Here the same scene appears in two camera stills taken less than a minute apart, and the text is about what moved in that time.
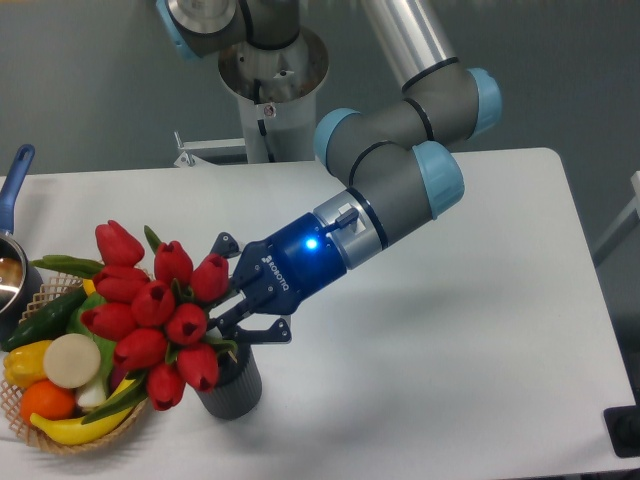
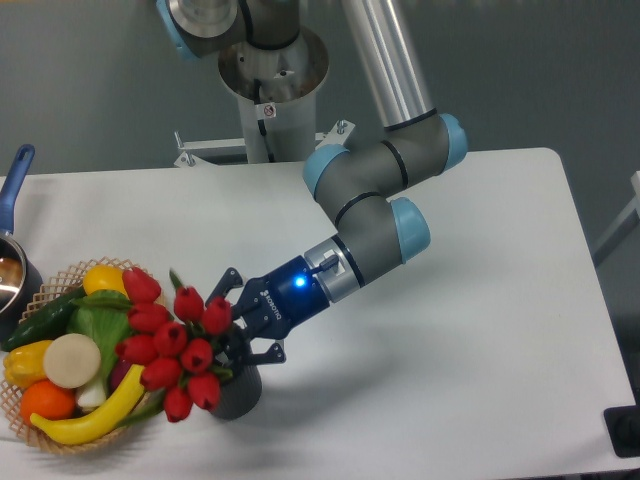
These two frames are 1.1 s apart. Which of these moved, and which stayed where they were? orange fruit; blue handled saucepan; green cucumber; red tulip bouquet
Moved: red tulip bouquet
Stayed: green cucumber; blue handled saucepan; orange fruit
